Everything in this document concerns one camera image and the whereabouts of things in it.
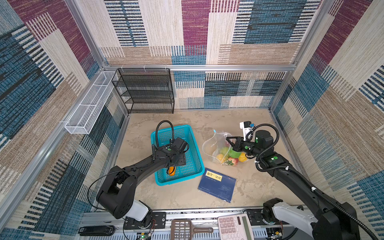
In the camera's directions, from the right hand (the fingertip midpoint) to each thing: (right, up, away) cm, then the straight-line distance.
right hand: (226, 140), depth 77 cm
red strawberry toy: (+7, -14, +12) cm, 19 cm away
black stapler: (-59, -39, -10) cm, 71 cm away
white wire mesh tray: (-83, +18, +19) cm, 87 cm away
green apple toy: (+6, -9, +10) cm, 14 cm away
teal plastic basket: (-16, -17, +14) cm, 27 cm away
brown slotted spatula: (-22, -41, -6) cm, 47 cm away
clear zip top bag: (+1, -9, +15) cm, 18 cm away
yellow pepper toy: (0, -12, +14) cm, 18 cm away
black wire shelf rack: (-52, +33, +32) cm, 69 cm away
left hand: (-26, -12, +11) cm, 30 cm away
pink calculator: (+2, -39, -7) cm, 40 cm away
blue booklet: (-3, -25, +7) cm, 27 cm away
